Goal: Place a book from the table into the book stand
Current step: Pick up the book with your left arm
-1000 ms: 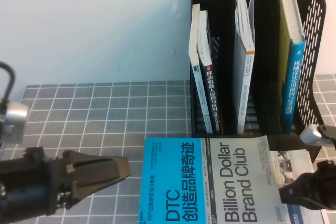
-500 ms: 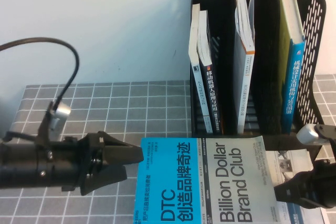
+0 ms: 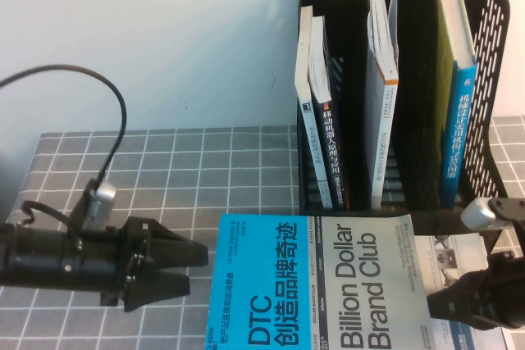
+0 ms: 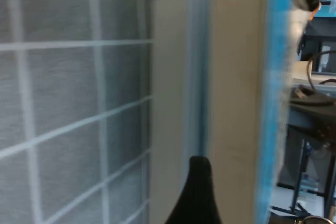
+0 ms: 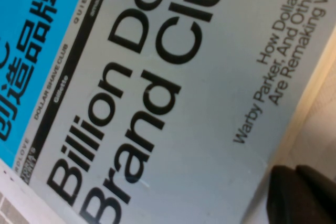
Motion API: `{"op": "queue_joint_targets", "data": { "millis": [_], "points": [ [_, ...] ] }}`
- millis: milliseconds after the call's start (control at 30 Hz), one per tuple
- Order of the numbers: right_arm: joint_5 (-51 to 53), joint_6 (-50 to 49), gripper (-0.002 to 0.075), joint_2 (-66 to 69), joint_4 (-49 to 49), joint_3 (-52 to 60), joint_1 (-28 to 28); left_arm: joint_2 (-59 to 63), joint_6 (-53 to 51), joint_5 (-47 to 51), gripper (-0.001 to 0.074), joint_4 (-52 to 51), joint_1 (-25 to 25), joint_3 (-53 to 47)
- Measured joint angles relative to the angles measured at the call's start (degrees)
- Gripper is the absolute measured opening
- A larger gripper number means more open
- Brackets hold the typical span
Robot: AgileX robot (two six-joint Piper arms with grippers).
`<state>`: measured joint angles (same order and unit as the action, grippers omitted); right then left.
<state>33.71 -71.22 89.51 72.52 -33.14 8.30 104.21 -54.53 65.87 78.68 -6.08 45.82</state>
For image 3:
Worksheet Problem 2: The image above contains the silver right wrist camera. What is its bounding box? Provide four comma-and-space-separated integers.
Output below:
460, 197, 506, 233

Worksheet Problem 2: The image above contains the black plastic book stand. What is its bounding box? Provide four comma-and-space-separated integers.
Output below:
297, 0, 513, 252

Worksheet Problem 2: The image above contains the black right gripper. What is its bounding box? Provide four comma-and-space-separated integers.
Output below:
426, 253, 525, 329

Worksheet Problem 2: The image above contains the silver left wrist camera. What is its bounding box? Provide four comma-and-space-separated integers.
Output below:
84, 181, 118, 229

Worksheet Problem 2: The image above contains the cream thin paperback book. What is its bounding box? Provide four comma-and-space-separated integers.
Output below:
294, 6, 333, 210

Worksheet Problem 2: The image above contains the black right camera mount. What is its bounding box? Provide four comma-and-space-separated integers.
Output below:
491, 197, 525, 252

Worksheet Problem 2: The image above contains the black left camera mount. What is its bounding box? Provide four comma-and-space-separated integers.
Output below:
70, 179, 99, 230

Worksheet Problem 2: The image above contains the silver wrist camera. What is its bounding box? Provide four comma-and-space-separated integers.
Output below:
84, 181, 118, 229
460, 197, 506, 233

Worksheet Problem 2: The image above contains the long black camera cable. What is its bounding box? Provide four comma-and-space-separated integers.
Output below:
0, 63, 127, 191

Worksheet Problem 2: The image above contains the grey checked tablecloth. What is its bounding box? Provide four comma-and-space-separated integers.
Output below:
0, 116, 525, 350

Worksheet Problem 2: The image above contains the dark navy robotics book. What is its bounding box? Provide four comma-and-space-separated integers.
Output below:
308, 16, 352, 211

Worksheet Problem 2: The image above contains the blue spine mechanical design book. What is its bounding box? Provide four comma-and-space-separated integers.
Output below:
434, 0, 480, 208

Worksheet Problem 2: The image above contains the short black cable loop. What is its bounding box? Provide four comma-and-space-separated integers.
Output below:
22, 200, 77, 226

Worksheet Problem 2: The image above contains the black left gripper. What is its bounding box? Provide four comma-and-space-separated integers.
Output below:
99, 216, 209, 313

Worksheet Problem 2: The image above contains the white car suspension book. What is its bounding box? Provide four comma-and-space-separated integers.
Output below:
412, 231, 509, 350

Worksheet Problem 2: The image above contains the white book orange stripe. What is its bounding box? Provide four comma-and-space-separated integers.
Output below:
366, 0, 401, 210

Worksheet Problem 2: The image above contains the blue grey Billion Dollar book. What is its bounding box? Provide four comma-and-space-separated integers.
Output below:
206, 212, 431, 350

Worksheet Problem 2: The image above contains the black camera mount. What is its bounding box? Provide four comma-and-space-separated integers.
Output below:
491, 197, 525, 252
70, 179, 99, 230

